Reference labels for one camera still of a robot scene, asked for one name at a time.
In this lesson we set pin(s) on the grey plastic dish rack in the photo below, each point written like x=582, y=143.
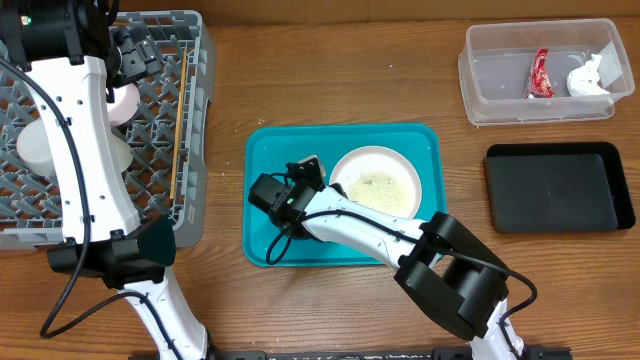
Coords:
x=31, y=205

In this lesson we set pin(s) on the grey metal bowl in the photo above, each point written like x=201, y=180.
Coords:
x=34, y=150

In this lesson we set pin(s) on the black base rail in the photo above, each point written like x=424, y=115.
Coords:
x=443, y=353

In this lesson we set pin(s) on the white cup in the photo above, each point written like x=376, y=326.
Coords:
x=123, y=153

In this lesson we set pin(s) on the large white plate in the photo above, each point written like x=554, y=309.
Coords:
x=377, y=159

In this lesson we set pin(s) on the teal serving tray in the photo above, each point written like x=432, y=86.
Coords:
x=269, y=149

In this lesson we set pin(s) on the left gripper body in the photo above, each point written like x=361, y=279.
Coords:
x=139, y=58

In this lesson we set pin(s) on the pile of rice scraps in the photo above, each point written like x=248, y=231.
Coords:
x=384, y=193

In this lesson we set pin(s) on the white napkin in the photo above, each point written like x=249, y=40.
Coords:
x=584, y=81

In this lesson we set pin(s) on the black plastic tray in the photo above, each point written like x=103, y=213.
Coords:
x=557, y=188

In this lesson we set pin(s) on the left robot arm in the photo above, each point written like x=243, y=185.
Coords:
x=73, y=57

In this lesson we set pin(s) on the clear plastic waste bin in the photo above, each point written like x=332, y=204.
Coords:
x=496, y=59

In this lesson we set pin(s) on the small white bowl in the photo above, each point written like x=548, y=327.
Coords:
x=125, y=105

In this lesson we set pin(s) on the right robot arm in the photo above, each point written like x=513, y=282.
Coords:
x=455, y=280

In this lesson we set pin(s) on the red sauce packet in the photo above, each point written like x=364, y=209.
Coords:
x=538, y=81

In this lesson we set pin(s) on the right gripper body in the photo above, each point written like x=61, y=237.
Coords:
x=337, y=186

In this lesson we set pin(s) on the wooden chopstick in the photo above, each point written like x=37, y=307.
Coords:
x=178, y=125

